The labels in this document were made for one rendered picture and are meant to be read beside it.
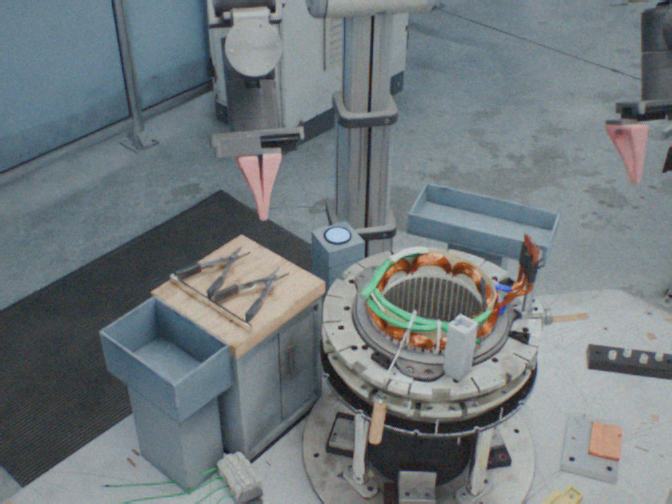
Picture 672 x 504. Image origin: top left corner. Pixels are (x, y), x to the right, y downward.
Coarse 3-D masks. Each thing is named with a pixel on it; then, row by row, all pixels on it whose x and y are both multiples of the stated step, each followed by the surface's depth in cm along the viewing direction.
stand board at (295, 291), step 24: (240, 240) 148; (240, 264) 143; (264, 264) 143; (288, 264) 143; (168, 288) 138; (288, 288) 138; (312, 288) 139; (192, 312) 134; (216, 312) 134; (240, 312) 134; (264, 312) 134; (288, 312) 135; (240, 336) 130; (264, 336) 133
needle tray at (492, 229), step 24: (432, 192) 162; (456, 192) 160; (408, 216) 155; (432, 216) 160; (456, 216) 161; (480, 216) 161; (504, 216) 159; (528, 216) 157; (552, 216) 155; (456, 240) 154; (480, 240) 152; (504, 240) 150; (552, 240) 151; (504, 264) 159
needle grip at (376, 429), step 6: (378, 408) 119; (384, 408) 120; (372, 414) 121; (378, 414) 120; (384, 414) 120; (372, 420) 121; (378, 420) 120; (372, 426) 121; (378, 426) 121; (372, 432) 121; (378, 432) 121; (372, 438) 121; (378, 438) 121
